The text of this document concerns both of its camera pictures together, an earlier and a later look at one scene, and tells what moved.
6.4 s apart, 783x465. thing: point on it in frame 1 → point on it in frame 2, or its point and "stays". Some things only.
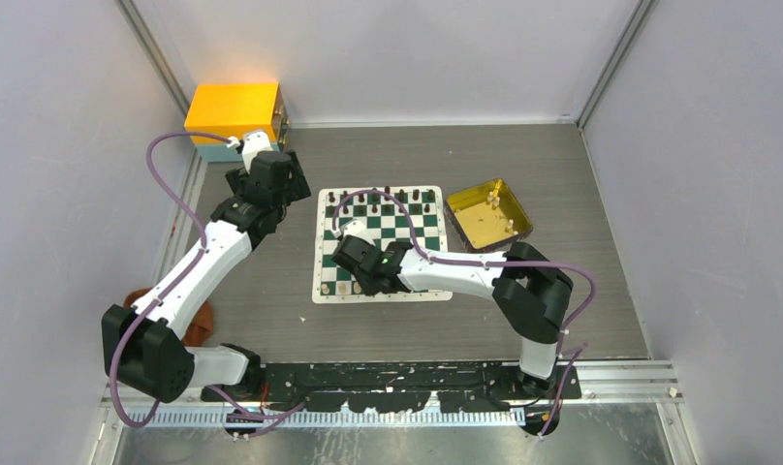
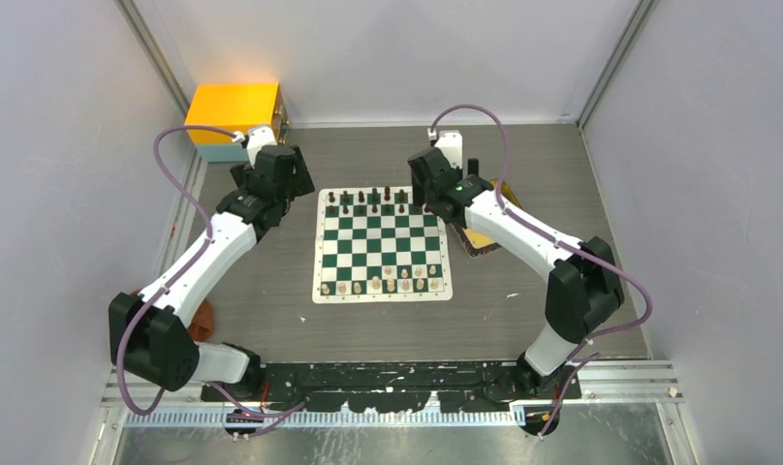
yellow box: (237, 108) stays
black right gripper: (366, 288) → (420, 196)
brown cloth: (202, 330) stays
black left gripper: (297, 188) stays
